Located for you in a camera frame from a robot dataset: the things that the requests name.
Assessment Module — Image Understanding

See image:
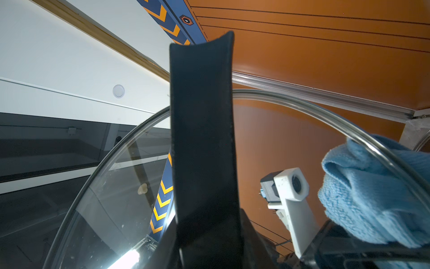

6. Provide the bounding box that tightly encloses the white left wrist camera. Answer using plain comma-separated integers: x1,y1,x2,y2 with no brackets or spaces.
260,168,320,258

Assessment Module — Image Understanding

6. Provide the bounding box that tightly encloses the aluminium corner post left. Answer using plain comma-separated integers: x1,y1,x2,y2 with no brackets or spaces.
232,71,415,123

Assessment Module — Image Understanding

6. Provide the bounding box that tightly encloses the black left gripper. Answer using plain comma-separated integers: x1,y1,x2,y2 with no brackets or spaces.
300,221,430,269

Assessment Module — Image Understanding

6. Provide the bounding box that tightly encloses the glass lid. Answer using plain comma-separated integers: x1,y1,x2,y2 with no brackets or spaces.
41,31,430,269

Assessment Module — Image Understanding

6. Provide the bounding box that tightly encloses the light blue cloth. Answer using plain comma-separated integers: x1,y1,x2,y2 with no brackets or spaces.
318,139,430,269

